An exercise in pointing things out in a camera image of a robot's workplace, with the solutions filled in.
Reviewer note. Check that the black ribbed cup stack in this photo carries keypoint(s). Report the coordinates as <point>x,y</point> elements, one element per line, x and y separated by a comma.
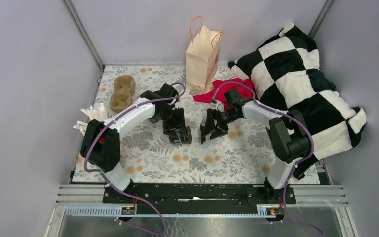
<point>155,118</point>

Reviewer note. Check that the floral table mat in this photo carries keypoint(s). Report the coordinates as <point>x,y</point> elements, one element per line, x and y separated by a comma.
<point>245,155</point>

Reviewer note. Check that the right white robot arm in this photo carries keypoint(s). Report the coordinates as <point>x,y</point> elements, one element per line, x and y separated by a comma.
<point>289,135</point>

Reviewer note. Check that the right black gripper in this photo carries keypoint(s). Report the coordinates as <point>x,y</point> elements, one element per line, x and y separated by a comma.
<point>209,126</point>

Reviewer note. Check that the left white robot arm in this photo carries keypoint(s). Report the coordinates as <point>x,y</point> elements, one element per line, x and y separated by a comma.
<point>101,144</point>

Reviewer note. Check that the beige paper bag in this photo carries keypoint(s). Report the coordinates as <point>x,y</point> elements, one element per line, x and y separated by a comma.
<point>202,55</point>

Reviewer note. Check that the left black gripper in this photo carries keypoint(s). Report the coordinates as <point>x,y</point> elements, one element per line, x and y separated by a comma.
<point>179,123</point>

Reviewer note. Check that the brown pulp cup carrier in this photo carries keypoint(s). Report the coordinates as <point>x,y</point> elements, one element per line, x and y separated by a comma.
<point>124,88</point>

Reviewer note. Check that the black white checkered blanket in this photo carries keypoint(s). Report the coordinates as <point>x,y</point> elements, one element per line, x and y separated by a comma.
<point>285,72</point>

